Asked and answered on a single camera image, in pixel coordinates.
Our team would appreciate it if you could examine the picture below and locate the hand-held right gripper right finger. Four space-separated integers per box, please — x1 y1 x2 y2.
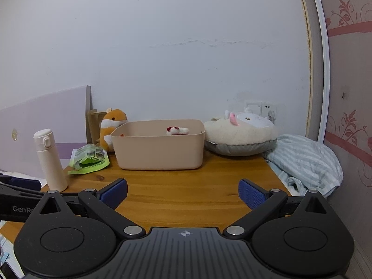
223 179 343 238

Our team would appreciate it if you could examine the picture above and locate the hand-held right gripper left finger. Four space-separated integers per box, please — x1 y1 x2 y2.
25 178 146 239

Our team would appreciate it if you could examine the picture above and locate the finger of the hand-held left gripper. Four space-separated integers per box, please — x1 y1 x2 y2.
0 173 48 199

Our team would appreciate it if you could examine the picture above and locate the beige plastic storage container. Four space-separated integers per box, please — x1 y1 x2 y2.
110 119 206 170

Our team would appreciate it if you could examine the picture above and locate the red white santa plush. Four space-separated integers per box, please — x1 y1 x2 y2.
166 126 190 136

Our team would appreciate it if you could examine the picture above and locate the cream thermos bottle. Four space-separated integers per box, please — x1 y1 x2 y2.
33 129 68 193

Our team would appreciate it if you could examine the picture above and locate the green snack packet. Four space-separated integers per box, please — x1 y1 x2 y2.
67 144 110 175

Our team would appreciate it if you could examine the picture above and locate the white cloth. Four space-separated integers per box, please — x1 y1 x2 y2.
0 220 25 279

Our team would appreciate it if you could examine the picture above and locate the cream plush cushion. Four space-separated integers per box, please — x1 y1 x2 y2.
203 118 278 156

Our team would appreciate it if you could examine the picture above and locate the lilac board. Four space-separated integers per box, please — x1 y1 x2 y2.
0 86 93 181

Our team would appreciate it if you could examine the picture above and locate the striped light blue cloth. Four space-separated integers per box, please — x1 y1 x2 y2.
263 134 343 198

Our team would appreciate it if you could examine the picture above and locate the wooden stand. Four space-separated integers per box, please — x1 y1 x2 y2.
86 109 106 145

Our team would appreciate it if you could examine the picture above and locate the orange hamster plush toy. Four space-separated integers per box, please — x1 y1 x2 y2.
100 108 129 152

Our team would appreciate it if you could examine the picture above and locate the white rabbit toy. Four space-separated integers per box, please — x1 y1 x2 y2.
225 107 275 130

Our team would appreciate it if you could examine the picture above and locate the floral patterned door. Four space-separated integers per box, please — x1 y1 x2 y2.
315 0 372 268

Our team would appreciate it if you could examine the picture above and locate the white wall socket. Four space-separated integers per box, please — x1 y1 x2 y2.
262 102 277 123

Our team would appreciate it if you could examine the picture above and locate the door frame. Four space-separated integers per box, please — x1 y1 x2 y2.
295 0 330 146

